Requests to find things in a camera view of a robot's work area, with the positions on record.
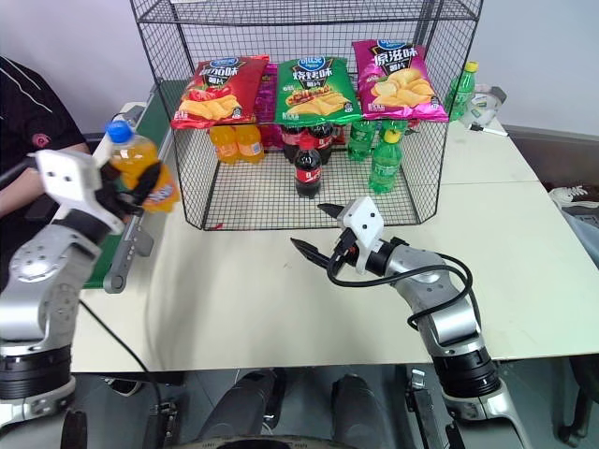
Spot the black metal stand post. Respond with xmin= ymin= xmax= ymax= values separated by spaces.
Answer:
xmin=148 ymin=397 xmax=183 ymax=449
xmin=405 ymin=368 xmax=459 ymax=449

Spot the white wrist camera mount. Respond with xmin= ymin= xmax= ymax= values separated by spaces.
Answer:
xmin=338 ymin=196 xmax=386 ymax=275
xmin=35 ymin=149 xmax=126 ymax=235

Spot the orange soda bottle blue cap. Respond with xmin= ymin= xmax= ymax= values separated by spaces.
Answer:
xmin=95 ymin=120 xmax=182 ymax=215

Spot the red potato chip bag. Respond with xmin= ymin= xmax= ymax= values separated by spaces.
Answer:
xmin=169 ymin=54 xmax=270 ymax=130

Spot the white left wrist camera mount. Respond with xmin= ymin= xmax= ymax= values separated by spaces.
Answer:
xmin=35 ymin=149 xmax=126 ymax=235

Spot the cola bottle red cap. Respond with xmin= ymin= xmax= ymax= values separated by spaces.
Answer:
xmin=294 ymin=138 xmax=325 ymax=200

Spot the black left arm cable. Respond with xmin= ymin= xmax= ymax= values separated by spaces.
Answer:
xmin=0 ymin=158 xmax=39 ymax=189

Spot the green soda bottle yellow cap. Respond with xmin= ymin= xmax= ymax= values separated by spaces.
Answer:
xmin=444 ymin=61 xmax=480 ymax=123
xmin=368 ymin=125 xmax=404 ymax=195

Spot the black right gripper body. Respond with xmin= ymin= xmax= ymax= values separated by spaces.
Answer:
xmin=329 ymin=225 xmax=364 ymax=270

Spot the purple snack bag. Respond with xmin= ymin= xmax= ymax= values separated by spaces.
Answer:
xmin=255 ymin=63 xmax=281 ymax=123

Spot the white marker pen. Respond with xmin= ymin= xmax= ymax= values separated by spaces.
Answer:
xmin=467 ymin=123 xmax=509 ymax=138

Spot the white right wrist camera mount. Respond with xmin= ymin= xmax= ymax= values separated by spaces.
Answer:
xmin=338 ymin=196 xmax=386 ymax=275

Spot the black wire mesh rack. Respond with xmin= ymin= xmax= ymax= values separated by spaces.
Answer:
xmin=128 ymin=0 xmax=486 ymax=231

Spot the magenta potato chip bag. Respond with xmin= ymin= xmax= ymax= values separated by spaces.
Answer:
xmin=351 ymin=39 xmax=448 ymax=123

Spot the green conveyor belt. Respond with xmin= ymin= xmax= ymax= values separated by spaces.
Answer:
xmin=78 ymin=79 xmax=180 ymax=295

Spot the person in black shirt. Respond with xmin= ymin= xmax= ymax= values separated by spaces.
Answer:
xmin=0 ymin=55 xmax=94 ymax=286

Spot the dark grey rounded shape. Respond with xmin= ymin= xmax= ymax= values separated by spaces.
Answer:
xmin=199 ymin=368 xmax=287 ymax=445
xmin=330 ymin=373 xmax=400 ymax=449

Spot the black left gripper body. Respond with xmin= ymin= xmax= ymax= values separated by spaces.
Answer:
xmin=96 ymin=164 xmax=145 ymax=222

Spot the white sneaker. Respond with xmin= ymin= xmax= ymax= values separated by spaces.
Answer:
xmin=548 ymin=185 xmax=599 ymax=210

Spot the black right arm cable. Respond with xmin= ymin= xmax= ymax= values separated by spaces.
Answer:
xmin=327 ymin=252 xmax=474 ymax=331

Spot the green potato chip bag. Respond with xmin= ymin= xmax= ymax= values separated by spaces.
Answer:
xmin=272 ymin=56 xmax=364 ymax=125

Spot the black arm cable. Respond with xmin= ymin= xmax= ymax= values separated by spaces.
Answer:
xmin=327 ymin=252 xmax=474 ymax=331
xmin=0 ymin=158 xmax=39 ymax=189

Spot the thin black table cable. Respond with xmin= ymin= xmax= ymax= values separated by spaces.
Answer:
xmin=77 ymin=297 xmax=158 ymax=375

